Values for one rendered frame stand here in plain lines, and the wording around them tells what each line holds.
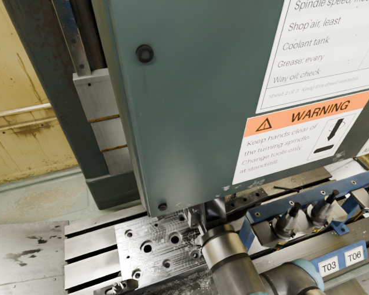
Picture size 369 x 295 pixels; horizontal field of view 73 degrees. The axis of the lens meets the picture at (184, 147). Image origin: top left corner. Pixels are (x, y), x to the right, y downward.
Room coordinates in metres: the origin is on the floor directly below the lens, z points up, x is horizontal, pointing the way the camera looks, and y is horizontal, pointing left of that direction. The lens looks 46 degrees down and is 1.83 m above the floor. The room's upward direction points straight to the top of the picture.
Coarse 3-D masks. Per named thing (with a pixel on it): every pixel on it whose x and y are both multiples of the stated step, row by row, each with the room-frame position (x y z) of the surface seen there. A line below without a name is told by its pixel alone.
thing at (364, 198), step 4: (356, 188) 0.43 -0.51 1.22; (360, 188) 0.43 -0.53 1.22; (348, 192) 0.42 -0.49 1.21; (352, 192) 0.42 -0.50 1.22; (356, 192) 0.42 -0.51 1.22; (360, 192) 0.42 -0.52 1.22; (364, 192) 0.42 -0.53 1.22; (352, 196) 0.40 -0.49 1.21; (356, 196) 0.40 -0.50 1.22; (360, 196) 0.40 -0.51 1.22; (364, 196) 0.40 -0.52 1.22; (368, 196) 0.40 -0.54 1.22; (356, 200) 0.39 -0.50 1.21; (360, 200) 0.39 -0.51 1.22; (364, 200) 0.39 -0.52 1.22; (368, 200) 0.39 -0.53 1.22; (360, 204) 0.38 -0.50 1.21; (364, 204) 0.37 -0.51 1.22; (368, 204) 0.37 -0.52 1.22; (364, 208) 0.36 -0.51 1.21; (368, 208) 0.36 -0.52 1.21
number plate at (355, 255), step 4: (356, 248) 0.36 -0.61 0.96; (360, 248) 0.36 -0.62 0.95; (344, 252) 0.34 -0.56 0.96; (348, 252) 0.34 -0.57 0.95; (352, 252) 0.34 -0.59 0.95; (356, 252) 0.35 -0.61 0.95; (360, 252) 0.35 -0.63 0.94; (344, 256) 0.33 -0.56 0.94; (348, 256) 0.33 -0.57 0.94; (352, 256) 0.33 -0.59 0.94; (356, 256) 0.34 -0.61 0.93; (360, 256) 0.34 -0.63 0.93; (348, 260) 0.32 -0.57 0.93; (352, 260) 0.32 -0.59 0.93; (356, 260) 0.33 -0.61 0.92; (348, 264) 0.31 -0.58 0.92
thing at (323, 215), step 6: (324, 198) 0.35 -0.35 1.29; (318, 204) 0.35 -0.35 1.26; (324, 204) 0.33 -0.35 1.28; (330, 204) 0.33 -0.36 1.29; (312, 210) 0.35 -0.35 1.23; (318, 210) 0.33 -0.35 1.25; (324, 210) 0.33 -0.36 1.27; (330, 210) 0.33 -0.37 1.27; (318, 216) 0.33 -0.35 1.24; (324, 216) 0.32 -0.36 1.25
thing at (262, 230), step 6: (258, 222) 0.32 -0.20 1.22; (264, 222) 0.32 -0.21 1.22; (252, 228) 0.30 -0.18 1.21; (258, 228) 0.30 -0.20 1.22; (264, 228) 0.30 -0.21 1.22; (270, 228) 0.30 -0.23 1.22; (258, 234) 0.29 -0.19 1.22; (264, 234) 0.29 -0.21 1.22; (270, 234) 0.29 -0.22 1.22; (258, 240) 0.27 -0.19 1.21; (264, 240) 0.27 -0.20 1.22; (270, 240) 0.27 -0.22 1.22; (276, 240) 0.27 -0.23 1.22; (264, 246) 0.26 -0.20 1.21; (270, 246) 0.26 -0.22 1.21
